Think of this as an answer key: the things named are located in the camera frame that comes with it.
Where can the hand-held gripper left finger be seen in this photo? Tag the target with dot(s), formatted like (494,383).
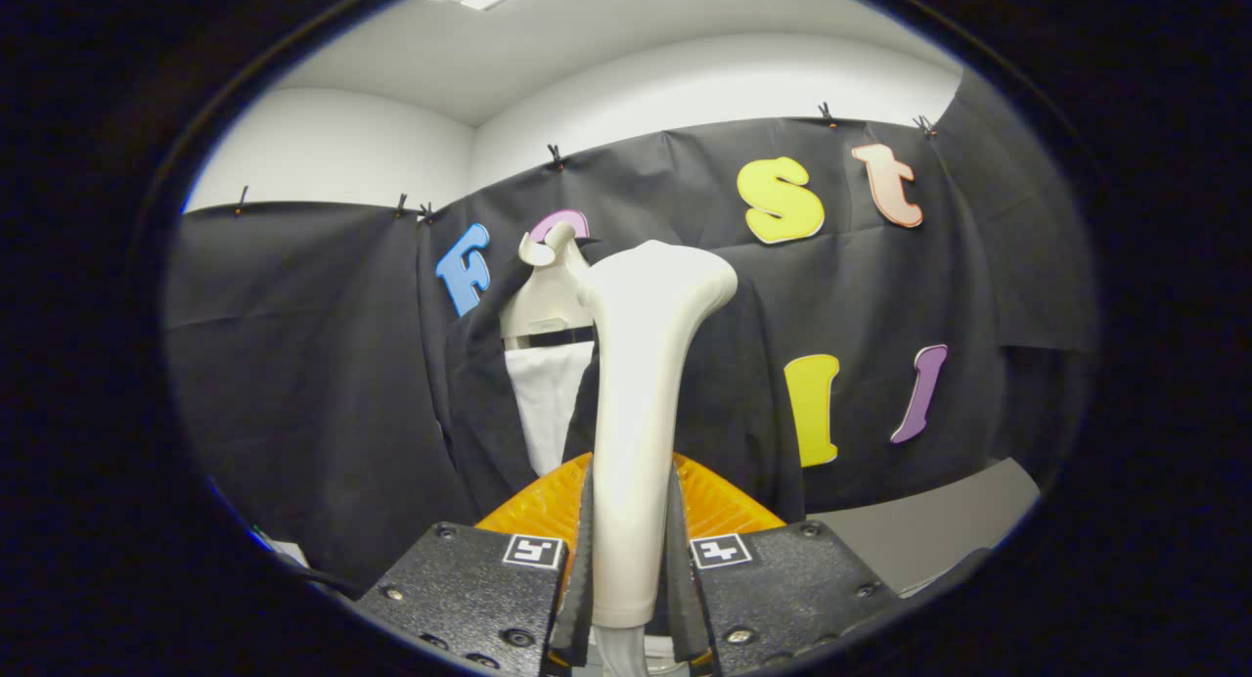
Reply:
(579,589)

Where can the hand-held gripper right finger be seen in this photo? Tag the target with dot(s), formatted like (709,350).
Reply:
(682,589)

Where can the white garment steamer head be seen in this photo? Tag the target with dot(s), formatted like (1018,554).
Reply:
(636,413)

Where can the white shirt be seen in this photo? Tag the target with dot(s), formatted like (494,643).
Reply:
(548,403)

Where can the black blazer jacket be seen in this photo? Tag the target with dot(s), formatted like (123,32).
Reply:
(734,393)

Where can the cream plastic clothes hanger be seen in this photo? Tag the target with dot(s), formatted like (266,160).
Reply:
(548,305)

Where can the grey cabinet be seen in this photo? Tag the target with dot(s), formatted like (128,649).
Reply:
(929,520)

